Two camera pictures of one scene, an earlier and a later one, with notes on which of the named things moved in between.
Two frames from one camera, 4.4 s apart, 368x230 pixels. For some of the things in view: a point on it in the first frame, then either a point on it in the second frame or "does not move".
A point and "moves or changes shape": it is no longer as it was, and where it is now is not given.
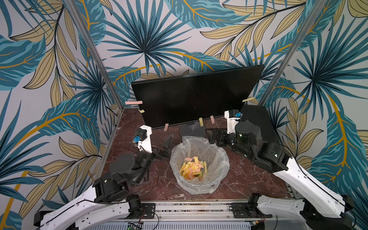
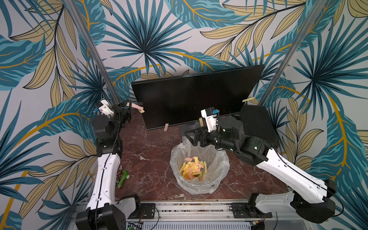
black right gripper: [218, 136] to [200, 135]
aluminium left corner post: [93, 50] does not move
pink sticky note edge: [133, 102] moves or changes shape
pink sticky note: [166, 127] does not move
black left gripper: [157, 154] to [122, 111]
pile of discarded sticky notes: [193, 167] does not move
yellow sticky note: [201, 121] does not move
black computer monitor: [172, 100] does not move
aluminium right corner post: [292, 52] does not move
